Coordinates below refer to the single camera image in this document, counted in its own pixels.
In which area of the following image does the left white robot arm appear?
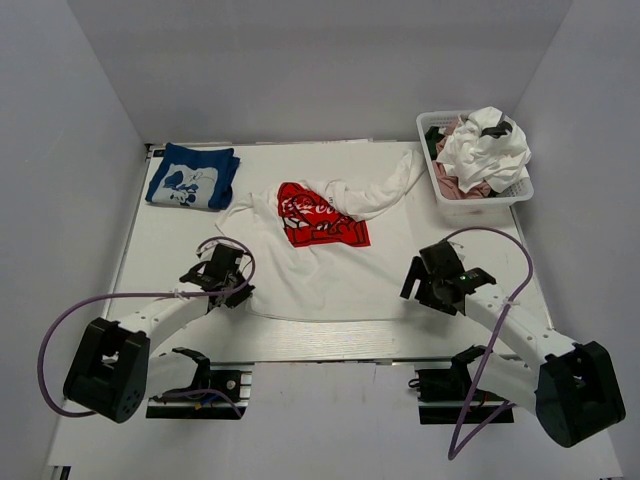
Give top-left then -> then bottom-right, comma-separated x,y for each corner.
63,237 -> 255,423

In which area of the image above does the white black print t shirt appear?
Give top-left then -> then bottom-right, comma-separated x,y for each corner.
432,107 -> 532,200

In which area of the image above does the white red print t shirt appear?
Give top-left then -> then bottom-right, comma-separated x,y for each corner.
216,150 -> 426,322

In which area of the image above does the folded blue t shirt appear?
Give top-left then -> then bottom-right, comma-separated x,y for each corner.
145,143 -> 240,211

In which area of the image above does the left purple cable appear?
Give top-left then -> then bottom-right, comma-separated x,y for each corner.
39,236 -> 257,419

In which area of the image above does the dark green t shirt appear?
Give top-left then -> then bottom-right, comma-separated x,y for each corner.
425,125 -> 445,155

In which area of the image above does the white plastic laundry basket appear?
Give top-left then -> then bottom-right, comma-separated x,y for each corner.
416,110 -> 534,216

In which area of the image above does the pink t shirt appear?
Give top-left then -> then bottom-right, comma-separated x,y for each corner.
432,124 -> 497,199

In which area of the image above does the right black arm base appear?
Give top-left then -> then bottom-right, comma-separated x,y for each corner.
408,368 -> 504,425

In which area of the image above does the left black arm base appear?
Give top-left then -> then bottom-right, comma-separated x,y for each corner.
145,365 -> 252,421

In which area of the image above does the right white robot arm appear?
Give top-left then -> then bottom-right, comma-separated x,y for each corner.
400,241 -> 626,448

